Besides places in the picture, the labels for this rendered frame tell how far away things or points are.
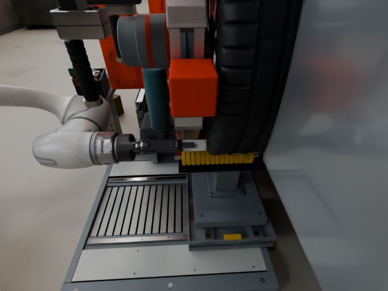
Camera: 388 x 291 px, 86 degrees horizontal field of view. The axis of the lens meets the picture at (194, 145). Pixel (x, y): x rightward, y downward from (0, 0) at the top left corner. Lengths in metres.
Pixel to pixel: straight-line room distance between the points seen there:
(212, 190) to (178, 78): 0.73
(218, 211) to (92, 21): 0.77
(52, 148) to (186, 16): 0.43
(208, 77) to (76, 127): 0.41
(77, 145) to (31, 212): 0.93
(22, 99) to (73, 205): 0.79
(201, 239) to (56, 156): 0.61
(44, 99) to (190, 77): 0.51
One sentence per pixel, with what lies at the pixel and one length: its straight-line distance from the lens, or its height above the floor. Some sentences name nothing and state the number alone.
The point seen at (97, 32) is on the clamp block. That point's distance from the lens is 0.50.
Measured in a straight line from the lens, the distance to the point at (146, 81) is 0.82.
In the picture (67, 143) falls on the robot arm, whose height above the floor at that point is 0.68.
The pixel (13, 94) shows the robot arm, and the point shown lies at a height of 0.76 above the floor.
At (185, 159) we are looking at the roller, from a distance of 0.70.
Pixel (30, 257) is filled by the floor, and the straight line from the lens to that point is 1.32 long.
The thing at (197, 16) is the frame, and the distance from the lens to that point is 0.39.
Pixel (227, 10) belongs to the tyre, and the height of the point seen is 0.96.
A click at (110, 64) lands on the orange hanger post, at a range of 1.19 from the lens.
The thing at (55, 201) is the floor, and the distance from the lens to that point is 1.47.
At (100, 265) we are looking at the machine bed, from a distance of 1.06.
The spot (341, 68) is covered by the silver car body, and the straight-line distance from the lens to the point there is 0.22.
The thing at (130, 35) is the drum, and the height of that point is 0.88.
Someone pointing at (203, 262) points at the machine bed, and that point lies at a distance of 0.99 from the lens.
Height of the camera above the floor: 1.00
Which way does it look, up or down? 39 degrees down
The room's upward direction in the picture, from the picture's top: straight up
